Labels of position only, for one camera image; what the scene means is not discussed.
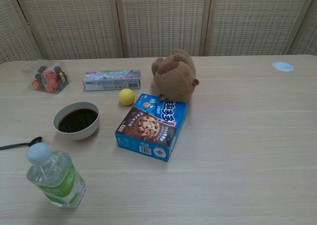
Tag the woven folding screen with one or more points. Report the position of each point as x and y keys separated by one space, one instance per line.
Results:
x=161 y=19

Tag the floral toothpaste box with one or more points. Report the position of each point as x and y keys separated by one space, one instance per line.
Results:
x=111 y=82

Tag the yellow ball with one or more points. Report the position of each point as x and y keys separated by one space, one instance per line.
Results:
x=126 y=97

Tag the white bowl with dark liquid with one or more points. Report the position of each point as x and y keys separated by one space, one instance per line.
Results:
x=81 y=134

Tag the black plastic spoon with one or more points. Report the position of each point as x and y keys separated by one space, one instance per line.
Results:
x=37 y=140

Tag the water bottle with green label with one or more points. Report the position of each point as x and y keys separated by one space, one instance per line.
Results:
x=57 y=180

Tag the brown capybara plush toy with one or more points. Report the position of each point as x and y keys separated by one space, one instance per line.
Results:
x=174 y=78

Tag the blue chocolate cookie box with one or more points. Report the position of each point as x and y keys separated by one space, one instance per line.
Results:
x=148 y=126

